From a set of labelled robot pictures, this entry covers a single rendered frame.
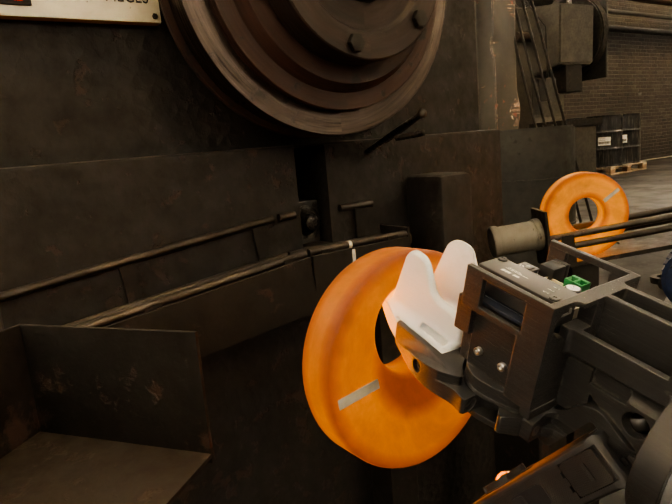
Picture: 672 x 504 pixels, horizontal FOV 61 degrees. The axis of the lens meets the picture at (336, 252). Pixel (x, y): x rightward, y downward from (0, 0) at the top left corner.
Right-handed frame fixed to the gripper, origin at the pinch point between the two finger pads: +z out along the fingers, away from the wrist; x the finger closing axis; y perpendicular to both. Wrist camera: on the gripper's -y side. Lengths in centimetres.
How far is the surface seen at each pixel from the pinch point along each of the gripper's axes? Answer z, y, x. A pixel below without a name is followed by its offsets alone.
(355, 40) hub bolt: 38.7, 13.7, -23.5
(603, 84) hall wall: 653, -118, -1111
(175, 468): 10.6, -18.1, 13.1
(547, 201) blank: 32, -13, -64
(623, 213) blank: 23, -14, -75
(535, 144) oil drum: 174, -53, -256
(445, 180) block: 41, -9, -47
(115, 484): 12.0, -18.7, 17.7
